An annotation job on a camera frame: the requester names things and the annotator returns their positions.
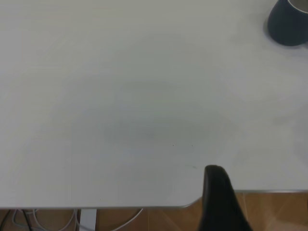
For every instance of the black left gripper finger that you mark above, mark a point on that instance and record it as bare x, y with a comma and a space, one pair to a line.
219, 204

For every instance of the dark blue-grey ceramic mug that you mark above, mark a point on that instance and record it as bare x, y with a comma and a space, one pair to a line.
284, 26

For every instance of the grey metal table leg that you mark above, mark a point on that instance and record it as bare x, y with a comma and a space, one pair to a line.
88, 220

